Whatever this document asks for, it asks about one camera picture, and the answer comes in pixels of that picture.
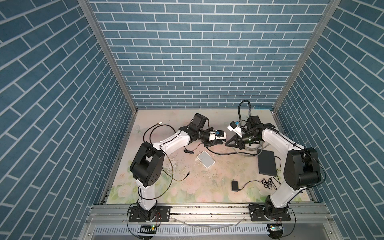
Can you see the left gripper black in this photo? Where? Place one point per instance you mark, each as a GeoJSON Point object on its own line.
{"type": "Point", "coordinates": [208, 143]}

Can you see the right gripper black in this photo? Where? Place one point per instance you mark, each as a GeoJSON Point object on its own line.
{"type": "Point", "coordinates": [237, 139]}

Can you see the dark grey network switch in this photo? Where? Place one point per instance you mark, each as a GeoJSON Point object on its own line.
{"type": "Point", "coordinates": [267, 163]}

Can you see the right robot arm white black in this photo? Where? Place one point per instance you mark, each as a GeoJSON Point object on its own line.
{"type": "Point", "coordinates": [301, 171]}

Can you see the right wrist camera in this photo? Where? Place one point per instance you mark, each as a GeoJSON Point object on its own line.
{"type": "Point", "coordinates": [235, 127]}

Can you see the white small router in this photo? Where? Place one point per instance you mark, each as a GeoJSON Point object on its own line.
{"type": "Point", "coordinates": [206, 159]}

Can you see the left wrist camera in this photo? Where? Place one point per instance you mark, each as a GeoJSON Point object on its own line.
{"type": "Point", "coordinates": [198, 123]}

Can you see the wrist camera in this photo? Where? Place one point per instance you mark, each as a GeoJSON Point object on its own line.
{"type": "Point", "coordinates": [198, 123]}
{"type": "Point", "coordinates": [235, 127]}

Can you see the black adapter left side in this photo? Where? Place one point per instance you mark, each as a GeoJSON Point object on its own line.
{"type": "Point", "coordinates": [176, 178]}

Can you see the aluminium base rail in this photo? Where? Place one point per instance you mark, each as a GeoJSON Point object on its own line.
{"type": "Point", "coordinates": [307, 221]}

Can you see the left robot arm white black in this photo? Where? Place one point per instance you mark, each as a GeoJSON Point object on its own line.
{"type": "Point", "coordinates": [148, 164]}

